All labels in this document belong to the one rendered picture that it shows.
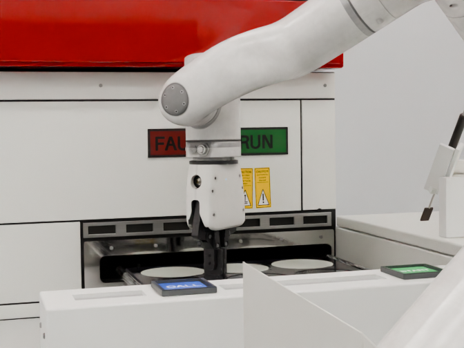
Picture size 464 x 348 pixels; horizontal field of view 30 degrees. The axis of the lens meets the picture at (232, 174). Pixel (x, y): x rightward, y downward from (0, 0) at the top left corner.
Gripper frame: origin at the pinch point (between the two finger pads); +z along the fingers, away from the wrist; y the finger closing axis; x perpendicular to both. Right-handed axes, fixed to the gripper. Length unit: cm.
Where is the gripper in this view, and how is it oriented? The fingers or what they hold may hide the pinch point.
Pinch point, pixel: (215, 260)
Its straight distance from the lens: 133.6
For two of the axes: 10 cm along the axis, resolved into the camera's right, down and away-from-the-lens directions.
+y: 5.4, -0.5, 8.4
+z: 0.1, 10.0, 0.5
